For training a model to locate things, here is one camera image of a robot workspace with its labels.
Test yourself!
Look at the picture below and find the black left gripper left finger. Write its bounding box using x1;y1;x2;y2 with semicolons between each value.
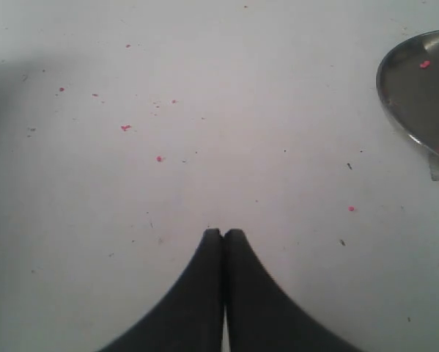
102;229;224;352

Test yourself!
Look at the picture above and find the round steel plate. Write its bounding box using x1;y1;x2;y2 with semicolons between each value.
376;30;439;157

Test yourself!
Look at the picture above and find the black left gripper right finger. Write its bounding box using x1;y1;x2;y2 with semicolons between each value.
223;229;358;351

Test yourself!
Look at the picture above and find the small pink crumb top left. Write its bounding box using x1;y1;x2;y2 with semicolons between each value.
419;60;431;69

